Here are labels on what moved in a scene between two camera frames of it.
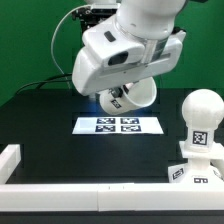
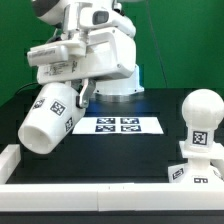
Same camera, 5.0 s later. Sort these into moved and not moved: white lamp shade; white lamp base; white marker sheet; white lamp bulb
Moved: white lamp shade
Not moved: white lamp bulb; white marker sheet; white lamp base
